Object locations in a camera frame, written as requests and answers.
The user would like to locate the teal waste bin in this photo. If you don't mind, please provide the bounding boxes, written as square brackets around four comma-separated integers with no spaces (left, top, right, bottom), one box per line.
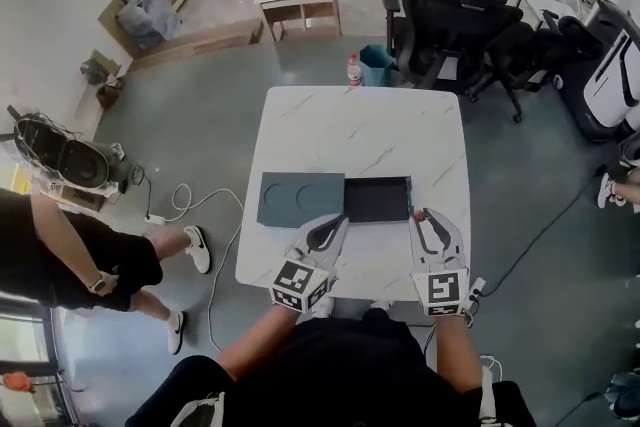
[358,44,397,88]

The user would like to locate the person's right forearm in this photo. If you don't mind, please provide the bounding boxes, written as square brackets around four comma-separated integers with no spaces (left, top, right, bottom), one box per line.
[433,314,484,394]

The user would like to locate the black box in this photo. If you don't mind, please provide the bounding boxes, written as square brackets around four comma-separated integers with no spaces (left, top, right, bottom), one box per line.
[343,174,414,225]

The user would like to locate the grey box lid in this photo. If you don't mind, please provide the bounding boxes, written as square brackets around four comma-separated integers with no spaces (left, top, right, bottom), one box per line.
[256,171,347,230]

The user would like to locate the round black device with cables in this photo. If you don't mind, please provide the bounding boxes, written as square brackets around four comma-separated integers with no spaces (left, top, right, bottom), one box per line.
[12,112,126,190]

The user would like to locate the white harness strap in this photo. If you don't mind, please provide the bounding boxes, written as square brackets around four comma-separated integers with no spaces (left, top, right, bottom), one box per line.
[478,364,499,424]
[169,391,226,427]

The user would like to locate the blue-grey bag pile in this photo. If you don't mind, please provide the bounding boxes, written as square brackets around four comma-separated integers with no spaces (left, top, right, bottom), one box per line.
[117,0,182,52]

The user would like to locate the plastic water bottle red label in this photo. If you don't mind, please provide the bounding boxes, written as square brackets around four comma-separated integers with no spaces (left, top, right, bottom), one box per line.
[346,53,363,88]

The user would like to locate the long wooden platform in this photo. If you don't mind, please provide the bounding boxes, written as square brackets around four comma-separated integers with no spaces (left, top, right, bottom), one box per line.
[127,17,265,74]

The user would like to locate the white looped cable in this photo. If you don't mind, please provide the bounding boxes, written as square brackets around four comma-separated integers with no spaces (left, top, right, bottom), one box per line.
[164,183,246,351]

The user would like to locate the white and black robot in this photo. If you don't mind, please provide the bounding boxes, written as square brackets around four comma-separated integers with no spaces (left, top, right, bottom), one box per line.
[554,0,640,144]

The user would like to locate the long black cable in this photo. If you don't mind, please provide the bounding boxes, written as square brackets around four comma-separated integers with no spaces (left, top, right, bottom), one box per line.
[479,164,609,299]

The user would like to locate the person's left forearm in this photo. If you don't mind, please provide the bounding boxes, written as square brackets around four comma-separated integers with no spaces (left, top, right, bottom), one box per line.
[214,303,301,381]

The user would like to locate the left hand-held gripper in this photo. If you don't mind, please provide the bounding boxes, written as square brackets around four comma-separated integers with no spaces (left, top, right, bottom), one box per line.
[269,213,351,315]

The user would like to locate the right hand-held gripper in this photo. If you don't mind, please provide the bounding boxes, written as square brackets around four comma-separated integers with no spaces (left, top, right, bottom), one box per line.
[410,208,472,318]

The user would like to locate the person's black clothing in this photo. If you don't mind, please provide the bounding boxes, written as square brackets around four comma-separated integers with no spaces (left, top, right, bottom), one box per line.
[124,309,536,427]

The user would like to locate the white marble table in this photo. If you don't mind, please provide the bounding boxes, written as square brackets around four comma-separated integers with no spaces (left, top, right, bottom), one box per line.
[234,85,472,304]

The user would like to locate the potted plant brown pot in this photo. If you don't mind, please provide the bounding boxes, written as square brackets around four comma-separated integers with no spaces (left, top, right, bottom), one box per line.
[79,49,126,111]

